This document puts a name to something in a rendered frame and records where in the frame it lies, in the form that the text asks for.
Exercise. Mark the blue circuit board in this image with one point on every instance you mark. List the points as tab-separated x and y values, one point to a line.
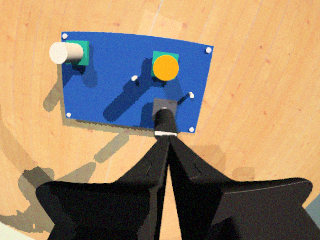
133	80

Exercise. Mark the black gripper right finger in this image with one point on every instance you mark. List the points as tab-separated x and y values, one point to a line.
205	198

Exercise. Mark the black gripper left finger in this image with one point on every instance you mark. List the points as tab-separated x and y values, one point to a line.
134	202

